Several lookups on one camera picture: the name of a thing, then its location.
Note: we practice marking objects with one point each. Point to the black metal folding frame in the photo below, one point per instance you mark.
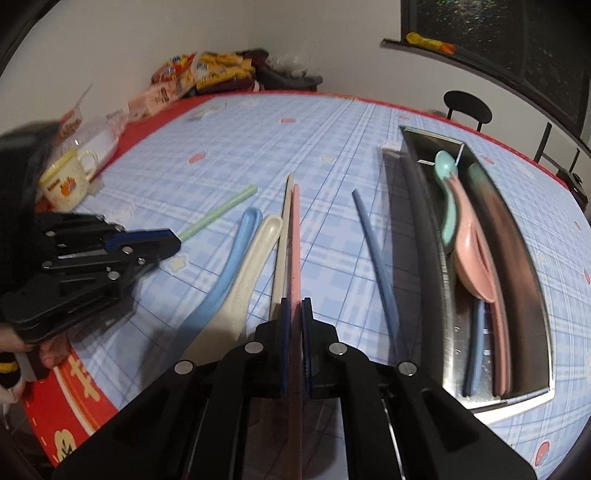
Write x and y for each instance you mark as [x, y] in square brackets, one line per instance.
[544, 143]

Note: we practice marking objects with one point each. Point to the white paper labels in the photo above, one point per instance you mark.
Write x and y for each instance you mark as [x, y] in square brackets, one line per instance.
[203, 113]

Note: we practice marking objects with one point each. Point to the clear plastic bag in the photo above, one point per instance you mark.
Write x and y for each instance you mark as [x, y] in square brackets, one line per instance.
[288, 64]

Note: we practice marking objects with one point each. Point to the pink spoon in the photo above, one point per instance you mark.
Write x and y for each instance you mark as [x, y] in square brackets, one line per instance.
[471, 258]

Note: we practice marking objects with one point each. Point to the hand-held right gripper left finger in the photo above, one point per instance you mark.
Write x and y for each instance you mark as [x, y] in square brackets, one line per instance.
[285, 332]

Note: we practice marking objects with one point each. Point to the grey stool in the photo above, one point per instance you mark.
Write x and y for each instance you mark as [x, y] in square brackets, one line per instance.
[291, 83]

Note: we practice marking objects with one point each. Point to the yellow snack packet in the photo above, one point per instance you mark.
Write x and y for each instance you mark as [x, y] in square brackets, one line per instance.
[429, 42]

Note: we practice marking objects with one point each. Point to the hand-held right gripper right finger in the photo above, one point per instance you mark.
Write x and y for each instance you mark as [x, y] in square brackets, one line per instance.
[308, 350]

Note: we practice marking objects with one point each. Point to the metal utensil tray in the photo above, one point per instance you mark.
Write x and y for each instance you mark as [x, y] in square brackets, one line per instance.
[531, 277]

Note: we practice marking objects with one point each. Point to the beige chopstick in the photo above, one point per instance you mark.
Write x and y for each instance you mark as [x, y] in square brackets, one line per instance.
[282, 240]

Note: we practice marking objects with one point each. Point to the clear plastic container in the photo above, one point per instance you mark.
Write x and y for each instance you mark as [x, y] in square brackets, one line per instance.
[99, 138]

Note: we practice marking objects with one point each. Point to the black window sill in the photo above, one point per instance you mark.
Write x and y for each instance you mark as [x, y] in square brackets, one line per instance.
[392, 44]

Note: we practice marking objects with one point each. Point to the yellow rimmed cup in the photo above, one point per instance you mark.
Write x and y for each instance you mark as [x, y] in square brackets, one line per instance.
[64, 184]

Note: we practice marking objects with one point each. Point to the person's left hand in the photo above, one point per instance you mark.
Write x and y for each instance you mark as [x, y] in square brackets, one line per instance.
[55, 353]

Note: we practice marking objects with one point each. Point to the green spoon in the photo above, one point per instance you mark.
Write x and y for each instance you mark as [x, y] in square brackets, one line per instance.
[445, 166]

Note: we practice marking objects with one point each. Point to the black round chair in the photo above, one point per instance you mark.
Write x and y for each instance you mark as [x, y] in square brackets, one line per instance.
[466, 106]

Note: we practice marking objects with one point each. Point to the blue spoon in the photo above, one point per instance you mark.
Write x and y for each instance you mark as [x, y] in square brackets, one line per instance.
[231, 263]

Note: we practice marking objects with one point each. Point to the beige spoon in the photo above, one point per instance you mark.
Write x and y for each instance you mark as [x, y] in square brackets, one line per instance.
[249, 277]

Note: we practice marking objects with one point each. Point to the yellow snack bags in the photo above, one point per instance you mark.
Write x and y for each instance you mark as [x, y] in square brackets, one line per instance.
[157, 99]

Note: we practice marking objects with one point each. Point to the green chopstick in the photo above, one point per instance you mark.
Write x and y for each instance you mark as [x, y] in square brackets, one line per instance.
[221, 212]

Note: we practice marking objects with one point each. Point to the dark window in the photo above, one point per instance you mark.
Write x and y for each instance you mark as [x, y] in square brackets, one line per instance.
[508, 27]

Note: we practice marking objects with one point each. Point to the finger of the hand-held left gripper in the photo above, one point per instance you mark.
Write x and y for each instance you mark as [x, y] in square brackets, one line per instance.
[138, 256]
[138, 236]

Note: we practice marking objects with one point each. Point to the orange snack bag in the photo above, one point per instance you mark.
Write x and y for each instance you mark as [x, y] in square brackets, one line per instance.
[173, 69]

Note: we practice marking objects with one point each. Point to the red snack bag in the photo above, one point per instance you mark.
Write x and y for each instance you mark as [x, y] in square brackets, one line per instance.
[67, 127]

